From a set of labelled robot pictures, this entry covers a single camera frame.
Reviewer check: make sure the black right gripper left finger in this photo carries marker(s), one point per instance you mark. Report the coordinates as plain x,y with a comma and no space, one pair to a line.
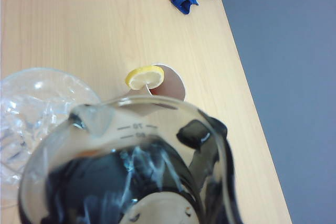
63,190

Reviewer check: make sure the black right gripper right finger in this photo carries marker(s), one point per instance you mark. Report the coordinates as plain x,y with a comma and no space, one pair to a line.
231,182

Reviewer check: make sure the smoky grey measuring cup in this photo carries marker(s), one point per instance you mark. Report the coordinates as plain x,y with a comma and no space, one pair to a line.
147,129

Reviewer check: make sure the beige paper cup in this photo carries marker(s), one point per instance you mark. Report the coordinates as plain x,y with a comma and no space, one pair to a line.
170,87

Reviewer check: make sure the clear wine glass with ice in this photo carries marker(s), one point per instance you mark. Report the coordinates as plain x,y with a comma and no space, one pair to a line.
31,108

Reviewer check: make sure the yellow lemon slice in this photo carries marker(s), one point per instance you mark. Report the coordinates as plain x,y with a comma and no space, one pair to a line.
144,78

